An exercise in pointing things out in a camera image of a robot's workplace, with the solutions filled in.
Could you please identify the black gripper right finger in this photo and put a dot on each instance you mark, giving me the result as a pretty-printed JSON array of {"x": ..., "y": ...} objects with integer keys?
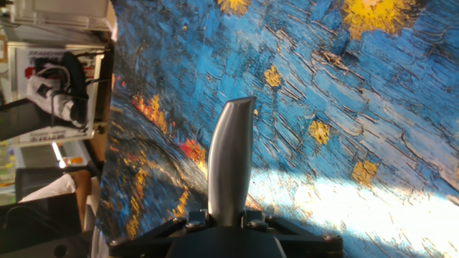
[{"x": 255, "y": 219}]

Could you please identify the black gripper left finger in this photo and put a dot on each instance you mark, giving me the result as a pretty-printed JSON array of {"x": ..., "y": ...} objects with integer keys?
[{"x": 196, "y": 219}]

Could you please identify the steel cleaver knife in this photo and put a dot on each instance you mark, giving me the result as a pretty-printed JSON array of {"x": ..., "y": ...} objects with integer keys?
[{"x": 229, "y": 161}]

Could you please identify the starry night painting cloth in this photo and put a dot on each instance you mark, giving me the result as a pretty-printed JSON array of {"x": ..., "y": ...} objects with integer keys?
[{"x": 322, "y": 89}]

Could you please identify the black desk box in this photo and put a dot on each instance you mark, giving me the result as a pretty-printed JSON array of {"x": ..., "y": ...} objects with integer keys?
[{"x": 36, "y": 222}]

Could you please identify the black monitor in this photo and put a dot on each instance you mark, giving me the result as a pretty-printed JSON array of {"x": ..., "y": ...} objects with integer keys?
[{"x": 32, "y": 175}]

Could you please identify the black mesh panel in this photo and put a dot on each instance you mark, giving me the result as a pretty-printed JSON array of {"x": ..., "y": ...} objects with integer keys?
[{"x": 21, "y": 118}]

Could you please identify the white sign board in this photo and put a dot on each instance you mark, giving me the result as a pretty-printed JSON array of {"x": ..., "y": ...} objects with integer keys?
[{"x": 19, "y": 57}]

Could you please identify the white cabinet frame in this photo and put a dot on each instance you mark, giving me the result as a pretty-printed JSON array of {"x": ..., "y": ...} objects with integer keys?
[{"x": 64, "y": 14}]

